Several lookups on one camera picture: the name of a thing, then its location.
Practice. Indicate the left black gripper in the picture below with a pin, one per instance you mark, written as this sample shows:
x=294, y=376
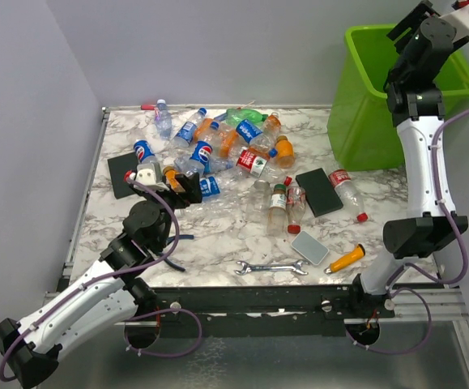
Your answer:
x=192, y=194

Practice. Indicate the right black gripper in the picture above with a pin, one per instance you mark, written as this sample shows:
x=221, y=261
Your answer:
x=421, y=12

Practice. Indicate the small orange juice bottle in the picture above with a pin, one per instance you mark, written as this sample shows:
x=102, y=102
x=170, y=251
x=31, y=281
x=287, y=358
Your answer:
x=170, y=174

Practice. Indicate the clear label-less bottle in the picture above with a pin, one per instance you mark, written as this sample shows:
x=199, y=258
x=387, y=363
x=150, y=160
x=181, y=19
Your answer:
x=258, y=200

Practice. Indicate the starbucks coffee bottle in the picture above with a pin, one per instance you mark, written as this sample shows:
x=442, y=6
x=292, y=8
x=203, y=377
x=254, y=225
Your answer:
x=277, y=211

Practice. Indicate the red label cola bottle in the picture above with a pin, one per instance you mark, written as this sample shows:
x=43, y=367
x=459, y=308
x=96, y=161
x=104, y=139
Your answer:
x=295, y=208

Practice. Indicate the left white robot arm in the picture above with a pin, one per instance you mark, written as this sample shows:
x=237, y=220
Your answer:
x=109, y=291

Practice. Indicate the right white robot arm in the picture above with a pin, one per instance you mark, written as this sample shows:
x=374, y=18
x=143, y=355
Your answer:
x=424, y=41

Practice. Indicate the green plastic bin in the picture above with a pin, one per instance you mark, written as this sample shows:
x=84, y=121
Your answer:
x=360, y=127

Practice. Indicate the red label bottle by bin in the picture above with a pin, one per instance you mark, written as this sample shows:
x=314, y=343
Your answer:
x=349, y=194

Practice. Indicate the blue label water bottle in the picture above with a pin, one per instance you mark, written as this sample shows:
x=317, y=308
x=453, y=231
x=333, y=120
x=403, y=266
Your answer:
x=221, y=186

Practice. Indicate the pepsi bottle centre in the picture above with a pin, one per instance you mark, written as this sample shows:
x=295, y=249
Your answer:
x=199, y=159

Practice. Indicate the pepsi bottle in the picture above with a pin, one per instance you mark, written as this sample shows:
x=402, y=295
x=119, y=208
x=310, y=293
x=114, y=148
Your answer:
x=144, y=154
x=199, y=159

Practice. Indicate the clear crushed long bottle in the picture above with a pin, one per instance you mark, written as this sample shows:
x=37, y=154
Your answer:
x=211, y=209

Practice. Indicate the blue label bottle back left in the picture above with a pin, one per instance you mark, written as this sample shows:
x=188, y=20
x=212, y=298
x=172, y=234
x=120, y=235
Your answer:
x=184, y=136

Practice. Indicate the orange label bottle centre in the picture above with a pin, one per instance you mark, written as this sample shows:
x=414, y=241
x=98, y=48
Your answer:
x=218, y=135

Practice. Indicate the orange label bottle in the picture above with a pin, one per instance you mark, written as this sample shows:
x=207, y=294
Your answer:
x=271, y=126
x=218, y=135

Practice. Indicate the pepsi bottle left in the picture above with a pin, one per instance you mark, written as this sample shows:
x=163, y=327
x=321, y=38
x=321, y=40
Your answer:
x=144, y=154

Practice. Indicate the small clear bottle back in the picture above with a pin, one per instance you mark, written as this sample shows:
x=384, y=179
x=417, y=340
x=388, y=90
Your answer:
x=163, y=120

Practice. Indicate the left black foam pad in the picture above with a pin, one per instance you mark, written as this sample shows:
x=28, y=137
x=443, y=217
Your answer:
x=119, y=166

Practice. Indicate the black foam pad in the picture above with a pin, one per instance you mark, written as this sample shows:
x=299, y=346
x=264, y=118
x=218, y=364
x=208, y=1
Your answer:
x=119, y=166
x=320, y=195

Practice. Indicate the blue label bottle back right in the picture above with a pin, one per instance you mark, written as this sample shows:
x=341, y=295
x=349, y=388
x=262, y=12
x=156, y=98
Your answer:
x=259, y=142

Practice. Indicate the green sprite bottle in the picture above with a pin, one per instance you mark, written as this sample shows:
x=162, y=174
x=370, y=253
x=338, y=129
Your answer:
x=235, y=116

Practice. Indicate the orange label bottle back right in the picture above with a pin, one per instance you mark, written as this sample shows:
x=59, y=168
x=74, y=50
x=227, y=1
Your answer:
x=271, y=126

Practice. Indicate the silver open-end wrench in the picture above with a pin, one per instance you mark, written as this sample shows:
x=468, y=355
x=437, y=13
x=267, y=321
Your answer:
x=295, y=268

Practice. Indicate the grey rectangular sharpening stone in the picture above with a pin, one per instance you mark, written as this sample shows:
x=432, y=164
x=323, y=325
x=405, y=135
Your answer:
x=309, y=248

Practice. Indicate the right black foam pad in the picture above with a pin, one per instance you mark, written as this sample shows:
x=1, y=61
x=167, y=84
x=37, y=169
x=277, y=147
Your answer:
x=320, y=195

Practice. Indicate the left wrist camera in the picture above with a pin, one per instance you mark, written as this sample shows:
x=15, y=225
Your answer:
x=147, y=175

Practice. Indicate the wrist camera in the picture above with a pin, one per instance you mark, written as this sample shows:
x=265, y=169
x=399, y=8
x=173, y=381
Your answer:
x=147, y=175
x=458, y=18

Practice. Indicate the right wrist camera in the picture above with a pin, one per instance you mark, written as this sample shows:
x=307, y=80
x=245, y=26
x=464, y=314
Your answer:
x=458, y=18

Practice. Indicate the black base frame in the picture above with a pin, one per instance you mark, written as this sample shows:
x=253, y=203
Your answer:
x=259, y=311

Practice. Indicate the orange screwdriver handle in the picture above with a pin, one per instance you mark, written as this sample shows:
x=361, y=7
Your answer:
x=346, y=260

